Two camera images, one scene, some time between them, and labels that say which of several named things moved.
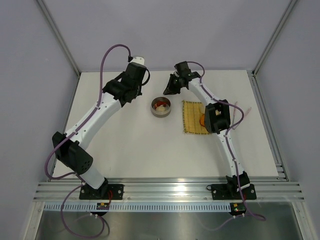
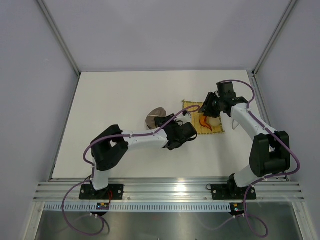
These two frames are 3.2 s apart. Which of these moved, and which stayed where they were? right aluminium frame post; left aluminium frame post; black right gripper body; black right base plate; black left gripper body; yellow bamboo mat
Moved: black left gripper body; black right gripper body
Stayed: yellow bamboo mat; right aluminium frame post; black right base plate; left aluminium frame post
